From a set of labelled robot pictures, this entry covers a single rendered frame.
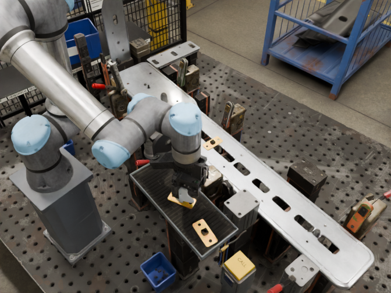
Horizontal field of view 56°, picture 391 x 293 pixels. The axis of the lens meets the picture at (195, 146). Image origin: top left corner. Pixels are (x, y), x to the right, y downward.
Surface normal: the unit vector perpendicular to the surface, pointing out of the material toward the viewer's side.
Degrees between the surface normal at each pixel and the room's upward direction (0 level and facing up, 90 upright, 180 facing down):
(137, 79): 0
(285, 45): 0
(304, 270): 0
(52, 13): 100
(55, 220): 90
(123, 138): 36
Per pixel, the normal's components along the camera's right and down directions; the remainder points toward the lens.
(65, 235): 0.05, 0.74
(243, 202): 0.00, -0.67
